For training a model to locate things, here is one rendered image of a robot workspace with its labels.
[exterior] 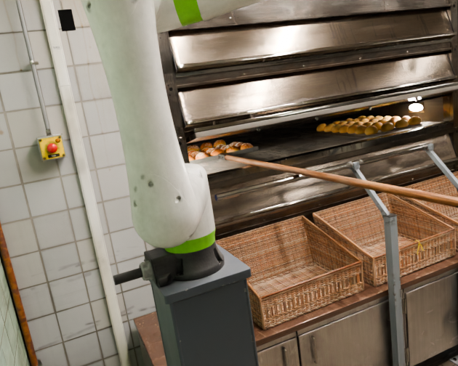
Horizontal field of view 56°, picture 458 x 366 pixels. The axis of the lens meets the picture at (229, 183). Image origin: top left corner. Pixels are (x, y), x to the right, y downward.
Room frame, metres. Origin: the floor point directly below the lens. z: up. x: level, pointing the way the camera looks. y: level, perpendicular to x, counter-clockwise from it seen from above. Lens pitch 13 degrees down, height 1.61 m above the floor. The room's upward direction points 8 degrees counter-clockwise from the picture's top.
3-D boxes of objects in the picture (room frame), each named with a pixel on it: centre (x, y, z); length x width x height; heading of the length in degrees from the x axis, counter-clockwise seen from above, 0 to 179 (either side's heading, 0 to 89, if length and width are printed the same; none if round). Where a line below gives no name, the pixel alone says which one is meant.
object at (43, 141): (1.83, 0.72, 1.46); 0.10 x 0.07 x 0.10; 112
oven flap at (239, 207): (2.42, -0.66, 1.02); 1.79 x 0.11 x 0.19; 112
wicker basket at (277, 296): (1.96, -0.22, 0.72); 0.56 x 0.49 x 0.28; 113
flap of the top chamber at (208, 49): (2.42, -0.66, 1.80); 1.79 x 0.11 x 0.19; 112
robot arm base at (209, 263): (0.94, 0.16, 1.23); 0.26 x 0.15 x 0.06; 113
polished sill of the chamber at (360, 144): (2.44, -0.65, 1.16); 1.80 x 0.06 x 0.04; 112
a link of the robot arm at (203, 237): (0.95, 0.11, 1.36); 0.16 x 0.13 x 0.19; 174
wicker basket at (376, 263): (2.18, -0.78, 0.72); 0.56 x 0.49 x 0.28; 113
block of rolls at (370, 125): (3.05, -1.03, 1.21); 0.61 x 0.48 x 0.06; 22
